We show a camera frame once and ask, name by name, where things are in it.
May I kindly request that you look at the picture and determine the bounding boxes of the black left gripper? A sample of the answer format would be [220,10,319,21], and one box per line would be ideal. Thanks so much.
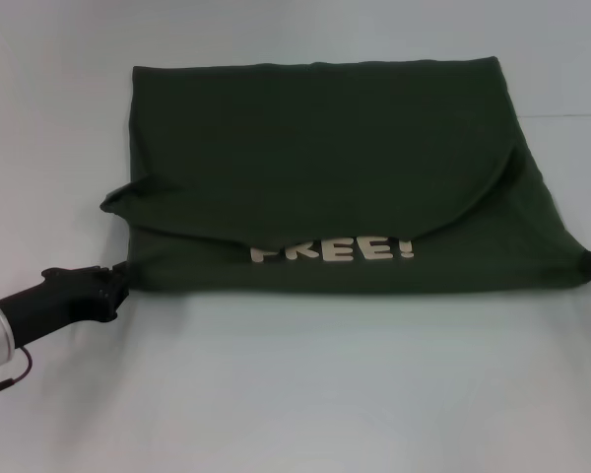
[0,260,132,349]

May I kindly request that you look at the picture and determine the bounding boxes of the dark green t-shirt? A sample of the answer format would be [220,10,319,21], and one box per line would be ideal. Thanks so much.
[99,55,591,298]

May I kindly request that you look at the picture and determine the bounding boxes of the left gripper cable with plugs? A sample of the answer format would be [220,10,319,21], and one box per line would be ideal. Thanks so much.
[0,346,33,399]

